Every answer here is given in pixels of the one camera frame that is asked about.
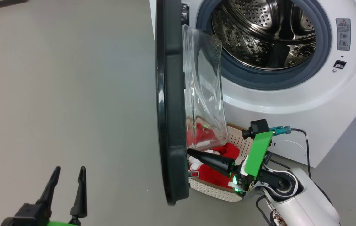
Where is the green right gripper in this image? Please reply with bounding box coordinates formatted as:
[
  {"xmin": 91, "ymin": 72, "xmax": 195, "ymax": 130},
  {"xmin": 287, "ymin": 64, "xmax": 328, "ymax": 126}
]
[{"xmin": 187, "ymin": 131, "xmax": 274, "ymax": 196}]

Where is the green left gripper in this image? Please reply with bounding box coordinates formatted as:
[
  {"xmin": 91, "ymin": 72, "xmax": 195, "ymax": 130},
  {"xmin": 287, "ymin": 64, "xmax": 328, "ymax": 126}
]
[{"xmin": 1, "ymin": 166, "xmax": 87, "ymax": 226}]

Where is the glass washing machine door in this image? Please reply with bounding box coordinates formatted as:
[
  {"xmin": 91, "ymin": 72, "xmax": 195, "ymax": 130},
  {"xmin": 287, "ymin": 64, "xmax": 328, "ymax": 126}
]
[{"xmin": 155, "ymin": 0, "xmax": 229, "ymax": 206}]

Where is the white front-load washing machine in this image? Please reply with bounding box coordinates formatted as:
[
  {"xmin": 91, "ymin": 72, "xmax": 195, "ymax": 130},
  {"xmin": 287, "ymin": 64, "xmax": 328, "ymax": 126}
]
[{"xmin": 149, "ymin": 0, "xmax": 356, "ymax": 168}]

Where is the cream perforated laundry basket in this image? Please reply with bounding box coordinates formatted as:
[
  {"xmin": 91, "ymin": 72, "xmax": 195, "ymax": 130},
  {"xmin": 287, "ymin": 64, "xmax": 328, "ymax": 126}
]
[{"xmin": 187, "ymin": 122, "xmax": 254, "ymax": 202}]

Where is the grey warning sticker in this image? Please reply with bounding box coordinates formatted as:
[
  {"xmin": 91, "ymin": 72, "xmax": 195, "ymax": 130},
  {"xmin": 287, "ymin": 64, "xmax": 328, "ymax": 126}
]
[{"xmin": 336, "ymin": 18, "xmax": 351, "ymax": 51}]

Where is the teal right camera connector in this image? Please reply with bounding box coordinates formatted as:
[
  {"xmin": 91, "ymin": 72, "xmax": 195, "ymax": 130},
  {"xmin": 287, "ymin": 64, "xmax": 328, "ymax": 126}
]
[{"xmin": 269, "ymin": 126, "xmax": 292, "ymax": 136}]

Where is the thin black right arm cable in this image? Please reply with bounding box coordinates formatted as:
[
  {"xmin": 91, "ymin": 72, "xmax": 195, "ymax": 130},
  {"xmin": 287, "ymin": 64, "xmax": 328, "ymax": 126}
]
[{"xmin": 291, "ymin": 128, "xmax": 333, "ymax": 204}]

